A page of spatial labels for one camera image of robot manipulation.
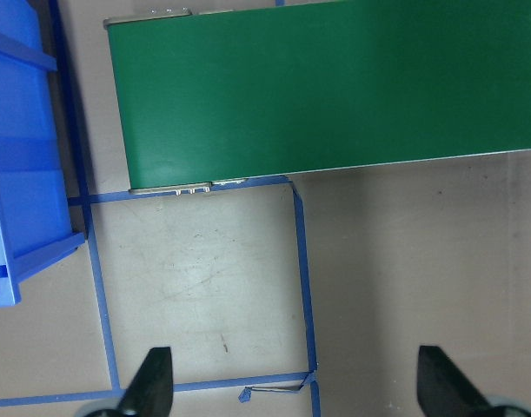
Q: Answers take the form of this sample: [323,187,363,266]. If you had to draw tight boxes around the green conveyor belt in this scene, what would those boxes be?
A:
[104,1,531,190]

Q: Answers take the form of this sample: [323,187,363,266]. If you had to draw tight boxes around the left blue plastic bin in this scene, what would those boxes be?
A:
[0,1,84,308]

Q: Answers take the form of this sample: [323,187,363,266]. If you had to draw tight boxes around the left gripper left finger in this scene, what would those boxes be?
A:
[116,347,174,416]

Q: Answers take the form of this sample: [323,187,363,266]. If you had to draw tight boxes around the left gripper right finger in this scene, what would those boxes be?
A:
[416,345,513,417]

